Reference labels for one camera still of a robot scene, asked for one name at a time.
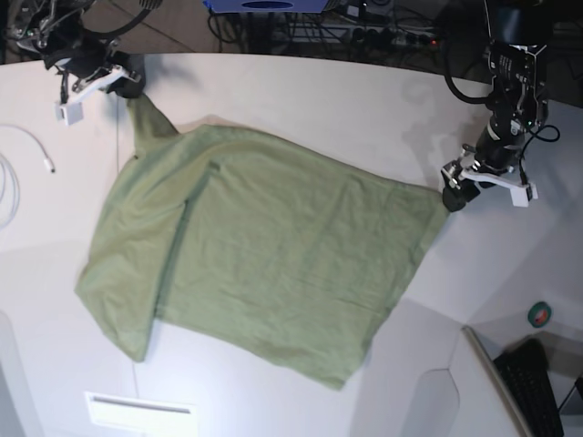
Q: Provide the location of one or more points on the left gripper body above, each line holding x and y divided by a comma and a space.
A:
494, 152

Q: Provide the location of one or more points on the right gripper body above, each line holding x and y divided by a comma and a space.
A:
84, 57

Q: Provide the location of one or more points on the olive green t-shirt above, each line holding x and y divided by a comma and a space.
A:
252, 239

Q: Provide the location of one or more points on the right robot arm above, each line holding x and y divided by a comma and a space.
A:
54, 30

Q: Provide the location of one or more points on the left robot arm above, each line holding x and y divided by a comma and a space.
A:
518, 34

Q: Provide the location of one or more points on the green tape roll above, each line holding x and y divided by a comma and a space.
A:
539, 315

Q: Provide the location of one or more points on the white power strip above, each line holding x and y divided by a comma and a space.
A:
392, 36

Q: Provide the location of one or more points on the grey monitor edge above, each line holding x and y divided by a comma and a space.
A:
505, 398

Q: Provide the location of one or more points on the black keyboard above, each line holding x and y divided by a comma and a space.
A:
524, 372

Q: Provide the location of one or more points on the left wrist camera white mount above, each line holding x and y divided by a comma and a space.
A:
521, 193

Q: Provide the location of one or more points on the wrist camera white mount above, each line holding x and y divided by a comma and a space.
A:
71, 112
521, 193

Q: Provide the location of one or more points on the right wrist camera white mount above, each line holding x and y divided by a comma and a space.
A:
71, 112

